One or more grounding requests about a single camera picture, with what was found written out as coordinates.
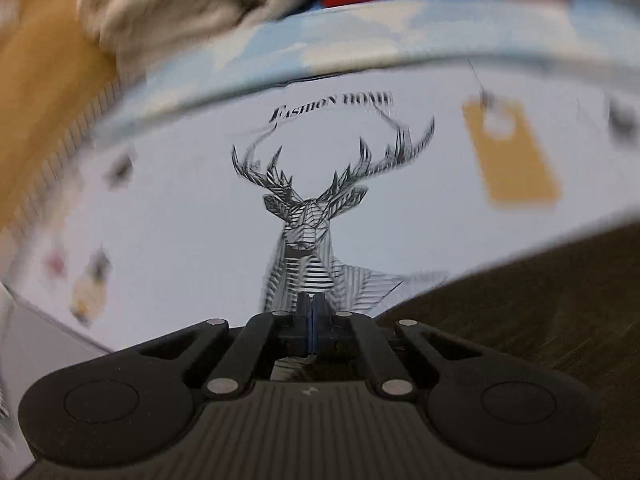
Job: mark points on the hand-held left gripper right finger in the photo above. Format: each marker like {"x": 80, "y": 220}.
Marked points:
{"x": 320, "y": 327}

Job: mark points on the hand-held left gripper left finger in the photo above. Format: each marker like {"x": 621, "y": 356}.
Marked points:
{"x": 304, "y": 327}

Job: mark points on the dark brown pants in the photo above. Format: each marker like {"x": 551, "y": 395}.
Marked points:
{"x": 525, "y": 310}

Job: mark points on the deer printed bed sheet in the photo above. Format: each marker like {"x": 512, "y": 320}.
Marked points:
{"x": 200, "y": 210}

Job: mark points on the light blue patterned quilt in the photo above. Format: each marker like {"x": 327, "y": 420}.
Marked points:
{"x": 350, "y": 35}

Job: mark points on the cream fleece blanket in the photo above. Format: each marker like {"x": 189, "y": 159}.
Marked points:
{"x": 175, "y": 5}

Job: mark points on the deer print bed sheet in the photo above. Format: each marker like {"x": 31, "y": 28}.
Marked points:
{"x": 35, "y": 85}

